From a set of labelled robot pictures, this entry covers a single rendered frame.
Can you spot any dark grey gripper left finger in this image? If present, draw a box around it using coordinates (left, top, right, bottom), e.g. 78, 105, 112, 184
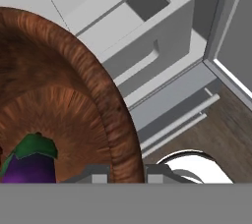
60, 164, 111, 184

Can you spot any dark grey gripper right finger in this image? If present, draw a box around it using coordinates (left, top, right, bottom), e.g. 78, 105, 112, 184
145, 163, 199, 184

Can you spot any brown wooden bowl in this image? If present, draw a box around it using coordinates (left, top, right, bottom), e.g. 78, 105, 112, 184
0, 6, 146, 184

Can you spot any purple eggplant with green cap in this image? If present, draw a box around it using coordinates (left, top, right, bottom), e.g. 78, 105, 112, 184
0, 132, 59, 184

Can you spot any white round object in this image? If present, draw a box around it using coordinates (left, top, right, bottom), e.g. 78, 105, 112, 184
156, 148, 234, 184

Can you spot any grey drawer front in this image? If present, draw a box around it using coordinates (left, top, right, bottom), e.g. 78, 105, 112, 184
130, 62, 219, 141

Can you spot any white box appliance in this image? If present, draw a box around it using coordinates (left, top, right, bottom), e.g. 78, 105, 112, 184
76, 0, 195, 88

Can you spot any silver bar drawer handle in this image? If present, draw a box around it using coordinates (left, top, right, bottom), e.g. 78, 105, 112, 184
140, 93, 221, 151
141, 112, 208, 159

